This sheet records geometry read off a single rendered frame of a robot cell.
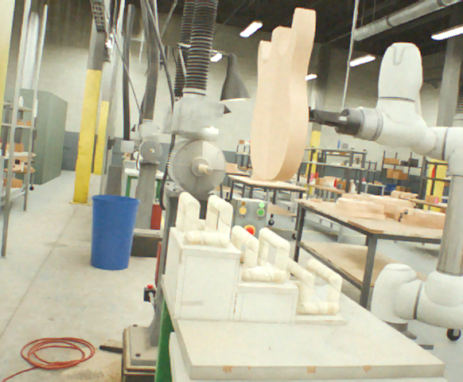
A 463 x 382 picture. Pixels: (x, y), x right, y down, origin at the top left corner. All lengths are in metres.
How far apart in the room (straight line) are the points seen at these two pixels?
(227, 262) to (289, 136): 0.33
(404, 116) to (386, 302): 0.85
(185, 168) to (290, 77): 1.14
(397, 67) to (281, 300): 0.70
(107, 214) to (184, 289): 3.71
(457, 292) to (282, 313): 0.88
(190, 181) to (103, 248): 2.81
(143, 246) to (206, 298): 4.45
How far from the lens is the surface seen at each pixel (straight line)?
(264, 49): 1.40
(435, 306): 1.91
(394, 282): 1.92
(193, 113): 1.88
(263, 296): 1.17
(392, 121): 1.34
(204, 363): 0.94
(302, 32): 1.12
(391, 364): 1.10
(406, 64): 1.37
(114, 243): 4.85
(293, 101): 1.10
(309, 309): 1.25
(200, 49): 2.07
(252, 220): 2.25
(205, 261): 1.11
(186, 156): 2.16
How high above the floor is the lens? 1.33
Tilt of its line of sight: 4 degrees down
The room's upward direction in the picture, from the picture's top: 7 degrees clockwise
